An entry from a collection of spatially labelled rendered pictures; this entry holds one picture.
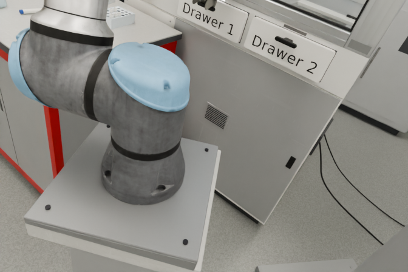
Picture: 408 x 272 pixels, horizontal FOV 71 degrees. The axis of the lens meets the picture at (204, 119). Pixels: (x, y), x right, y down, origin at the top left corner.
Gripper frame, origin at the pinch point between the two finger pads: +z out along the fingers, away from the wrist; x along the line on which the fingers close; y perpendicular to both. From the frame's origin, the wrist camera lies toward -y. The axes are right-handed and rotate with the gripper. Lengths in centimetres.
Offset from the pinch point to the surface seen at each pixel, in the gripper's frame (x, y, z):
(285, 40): 31.5, 1.8, -0.9
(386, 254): 91, 34, 33
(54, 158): -11, 74, 8
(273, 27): 25.0, -1.8, 0.2
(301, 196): 64, 18, 99
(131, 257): 41, 70, -29
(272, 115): 36.5, 14.3, 26.0
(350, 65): 51, -2, 3
